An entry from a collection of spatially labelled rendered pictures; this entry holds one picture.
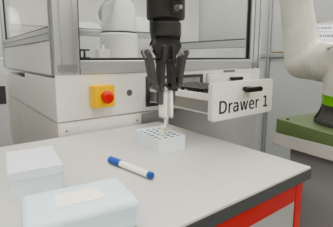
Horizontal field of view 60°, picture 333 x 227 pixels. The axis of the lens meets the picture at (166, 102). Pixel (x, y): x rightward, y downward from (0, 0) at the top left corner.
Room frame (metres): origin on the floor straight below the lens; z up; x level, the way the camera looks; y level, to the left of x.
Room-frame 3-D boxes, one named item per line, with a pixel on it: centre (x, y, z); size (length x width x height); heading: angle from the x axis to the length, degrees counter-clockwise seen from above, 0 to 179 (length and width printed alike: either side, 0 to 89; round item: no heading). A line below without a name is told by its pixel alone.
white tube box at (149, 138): (0.76, 0.02, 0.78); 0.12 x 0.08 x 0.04; 33
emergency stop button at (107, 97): (0.90, 0.19, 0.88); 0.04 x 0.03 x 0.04; 127
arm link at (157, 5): (0.72, 0.00, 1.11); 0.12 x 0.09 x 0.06; 33
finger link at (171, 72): (0.73, -0.01, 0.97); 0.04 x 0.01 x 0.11; 33
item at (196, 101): (1.06, -0.11, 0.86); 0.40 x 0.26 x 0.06; 37
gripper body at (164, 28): (0.72, 0.00, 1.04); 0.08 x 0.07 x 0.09; 123
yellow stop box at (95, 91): (0.93, 0.21, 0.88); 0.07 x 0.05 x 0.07; 127
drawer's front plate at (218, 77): (1.33, -0.30, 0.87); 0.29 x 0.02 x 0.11; 127
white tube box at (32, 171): (0.52, 0.25, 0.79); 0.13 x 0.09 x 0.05; 29
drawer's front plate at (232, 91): (0.89, -0.24, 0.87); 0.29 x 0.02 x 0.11; 127
